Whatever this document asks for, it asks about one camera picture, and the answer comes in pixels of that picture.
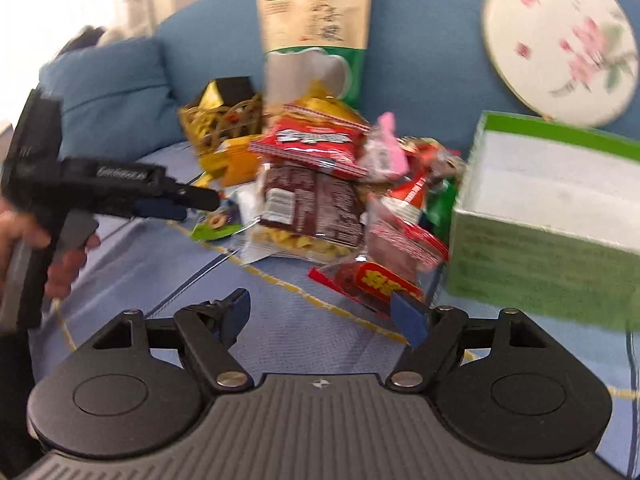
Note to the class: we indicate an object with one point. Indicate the large beige cereal snack bag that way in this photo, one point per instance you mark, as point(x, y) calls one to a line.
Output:
point(306, 41)

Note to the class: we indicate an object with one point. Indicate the red yellow snack packet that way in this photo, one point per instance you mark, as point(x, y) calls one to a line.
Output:
point(365, 282)

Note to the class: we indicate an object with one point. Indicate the blue cushion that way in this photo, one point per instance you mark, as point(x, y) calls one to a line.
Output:
point(116, 99)

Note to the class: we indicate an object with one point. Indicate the gold wire basket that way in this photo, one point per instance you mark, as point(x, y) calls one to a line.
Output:
point(207, 128)

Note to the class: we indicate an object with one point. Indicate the red checkered snack packet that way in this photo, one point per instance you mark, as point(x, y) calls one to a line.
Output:
point(318, 141)

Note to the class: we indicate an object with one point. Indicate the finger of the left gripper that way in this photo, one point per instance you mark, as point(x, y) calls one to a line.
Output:
point(158, 208)
point(193, 197)

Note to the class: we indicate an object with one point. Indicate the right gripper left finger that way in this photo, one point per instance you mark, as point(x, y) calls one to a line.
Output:
point(207, 332)

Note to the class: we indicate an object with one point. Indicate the black gold small box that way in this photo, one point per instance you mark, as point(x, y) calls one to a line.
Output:
point(226, 92)

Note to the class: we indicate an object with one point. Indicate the yellow orange snack packet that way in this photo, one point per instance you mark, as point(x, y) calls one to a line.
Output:
point(232, 163)

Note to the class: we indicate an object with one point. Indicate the yellow cake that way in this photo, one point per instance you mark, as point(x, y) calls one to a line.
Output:
point(319, 99)

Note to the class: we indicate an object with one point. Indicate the brown snack bag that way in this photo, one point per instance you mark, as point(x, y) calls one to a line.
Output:
point(305, 214)

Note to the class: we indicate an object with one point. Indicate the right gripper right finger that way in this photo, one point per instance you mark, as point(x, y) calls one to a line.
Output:
point(432, 335)

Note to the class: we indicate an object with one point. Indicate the green cardboard box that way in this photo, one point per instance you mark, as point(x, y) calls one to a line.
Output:
point(547, 220)

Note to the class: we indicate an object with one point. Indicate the round floral fan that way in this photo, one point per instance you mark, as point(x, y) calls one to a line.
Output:
point(572, 61)

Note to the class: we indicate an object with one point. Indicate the clear red label snack packet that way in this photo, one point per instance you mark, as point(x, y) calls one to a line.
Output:
point(399, 245)

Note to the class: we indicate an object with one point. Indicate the pink wrapped snack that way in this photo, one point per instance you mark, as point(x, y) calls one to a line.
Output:
point(382, 156)

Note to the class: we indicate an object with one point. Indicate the red white snack packet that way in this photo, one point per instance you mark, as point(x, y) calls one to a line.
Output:
point(431, 168)

